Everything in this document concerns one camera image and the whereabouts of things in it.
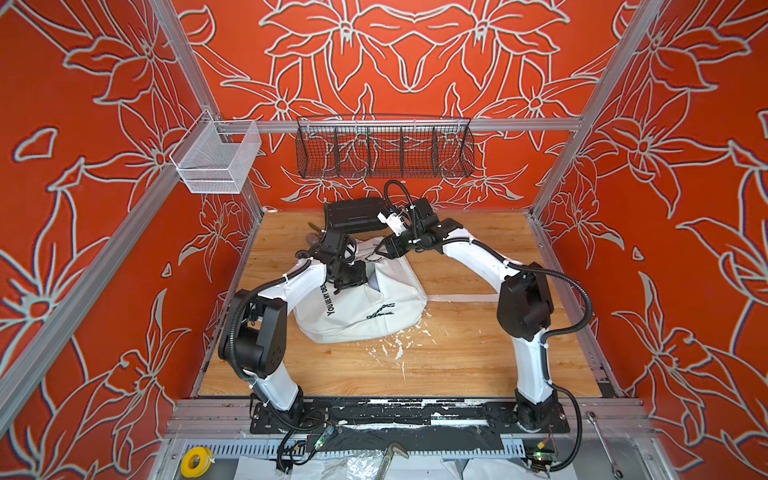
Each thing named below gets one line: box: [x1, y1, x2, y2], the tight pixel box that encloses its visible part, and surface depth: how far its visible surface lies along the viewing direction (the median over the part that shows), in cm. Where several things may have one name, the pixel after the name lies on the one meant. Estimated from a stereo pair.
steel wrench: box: [586, 411, 624, 480], surface depth 70 cm
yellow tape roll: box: [180, 446, 212, 478], surface depth 69 cm
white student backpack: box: [293, 238, 428, 344], surface depth 88 cm
